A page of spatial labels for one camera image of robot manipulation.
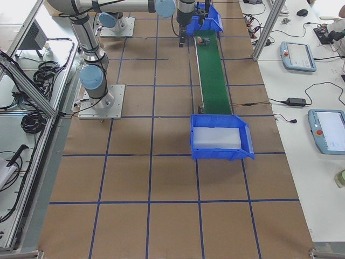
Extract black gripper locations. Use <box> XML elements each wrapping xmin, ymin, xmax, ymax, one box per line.
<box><xmin>195</xmin><ymin>2</ymin><xmax>209</xmax><ymax>20</ymax></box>
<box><xmin>176</xmin><ymin>0</ymin><xmax>195</xmax><ymax>47</ymax></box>

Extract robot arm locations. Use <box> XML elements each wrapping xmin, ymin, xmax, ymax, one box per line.
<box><xmin>99</xmin><ymin>1</ymin><xmax>211</xmax><ymax>35</ymax></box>
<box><xmin>48</xmin><ymin>1</ymin><xmax>195</xmax><ymax>71</ymax></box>

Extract left blue bin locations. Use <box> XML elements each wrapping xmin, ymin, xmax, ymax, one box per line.
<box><xmin>187</xmin><ymin>4</ymin><xmax>224</xmax><ymax>36</ymax></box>

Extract blue bin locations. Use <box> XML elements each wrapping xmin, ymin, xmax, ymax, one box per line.
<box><xmin>190</xmin><ymin>114</ymin><xmax>255</xmax><ymax>161</ymax></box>
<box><xmin>187</xmin><ymin>4</ymin><xmax>224</xmax><ymax>36</ymax></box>

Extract green conveyor belt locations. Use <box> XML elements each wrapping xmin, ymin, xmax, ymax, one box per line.
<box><xmin>195</xmin><ymin>30</ymin><xmax>232</xmax><ymax>114</ymax></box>

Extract far teach pendant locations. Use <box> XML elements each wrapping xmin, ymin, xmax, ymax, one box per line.
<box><xmin>280</xmin><ymin>42</ymin><xmax>316</xmax><ymax>72</ymax></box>

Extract teach pendant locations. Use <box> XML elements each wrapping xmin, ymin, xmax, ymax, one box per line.
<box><xmin>280</xmin><ymin>42</ymin><xmax>316</xmax><ymax>72</ymax></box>
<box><xmin>308</xmin><ymin>109</ymin><xmax>344</xmax><ymax>155</ymax></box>

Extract right blue bin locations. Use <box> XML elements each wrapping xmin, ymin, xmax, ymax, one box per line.
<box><xmin>190</xmin><ymin>114</ymin><xmax>255</xmax><ymax>161</ymax></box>

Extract white foam pad right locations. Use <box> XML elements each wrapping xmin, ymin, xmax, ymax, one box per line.
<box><xmin>193</xmin><ymin>127</ymin><xmax>242</xmax><ymax>149</ymax></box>

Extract black power adapter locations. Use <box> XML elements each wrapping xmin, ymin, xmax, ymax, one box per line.
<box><xmin>286</xmin><ymin>98</ymin><xmax>307</xmax><ymax>107</ymax></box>

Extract near teach pendant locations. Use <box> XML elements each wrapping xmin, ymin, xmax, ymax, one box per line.
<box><xmin>308</xmin><ymin>109</ymin><xmax>344</xmax><ymax>155</ymax></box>

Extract aluminium frame post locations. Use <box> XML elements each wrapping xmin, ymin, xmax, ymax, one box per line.
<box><xmin>252</xmin><ymin>0</ymin><xmax>285</xmax><ymax>61</ymax></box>

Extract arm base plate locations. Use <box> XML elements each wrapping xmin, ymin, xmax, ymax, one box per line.
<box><xmin>99</xmin><ymin>16</ymin><xmax>135</xmax><ymax>38</ymax></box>
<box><xmin>77</xmin><ymin>84</ymin><xmax>126</xmax><ymax>119</ymax></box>

